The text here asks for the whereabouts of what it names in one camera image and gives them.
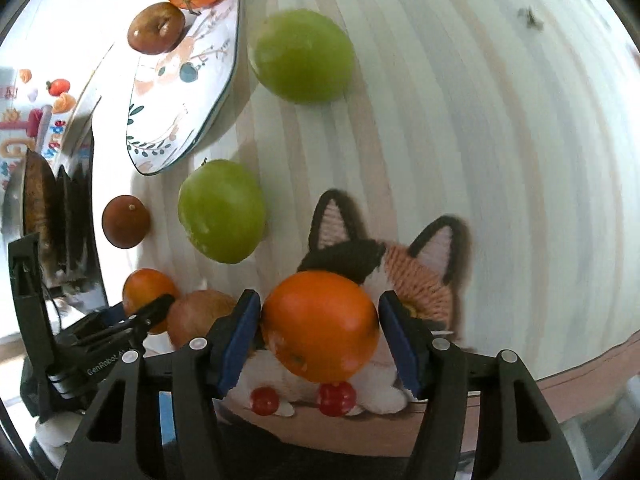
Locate tan round fruit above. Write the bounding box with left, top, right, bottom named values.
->
left=166, top=289, right=238, bottom=351

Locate red cherry tomato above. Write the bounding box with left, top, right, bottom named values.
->
left=317, top=381, right=358, bottom=418
left=250, top=386, right=281, bottom=417

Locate green apple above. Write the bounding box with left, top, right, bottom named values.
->
left=248, top=8, right=356, bottom=105
left=177, top=158, right=267, bottom=265

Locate large orange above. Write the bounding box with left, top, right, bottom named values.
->
left=260, top=270, right=381, bottom=385

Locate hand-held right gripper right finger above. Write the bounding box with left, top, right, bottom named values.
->
left=378, top=290, right=582, bottom=480

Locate crocheted cat mat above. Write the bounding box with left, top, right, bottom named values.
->
left=220, top=188, right=472, bottom=418

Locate colourful printed cloth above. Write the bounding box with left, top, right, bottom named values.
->
left=0, top=66, right=77, bottom=188

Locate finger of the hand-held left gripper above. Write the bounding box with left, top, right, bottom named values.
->
left=100, top=294, right=176, bottom=336

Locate brown round fruit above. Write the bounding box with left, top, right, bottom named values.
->
left=127, top=2, right=186, bottom=55
left=101, top=195, right=152, bottom=250

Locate floral ceramic plate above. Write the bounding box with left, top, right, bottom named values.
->
left=125, top=0, right=246, bottom=177

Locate small orange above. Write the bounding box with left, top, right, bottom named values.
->
left=122, top=268, right=182, bottom=336

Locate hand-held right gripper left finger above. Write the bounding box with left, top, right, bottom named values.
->
left=55, top=289, right=262, bottom=480

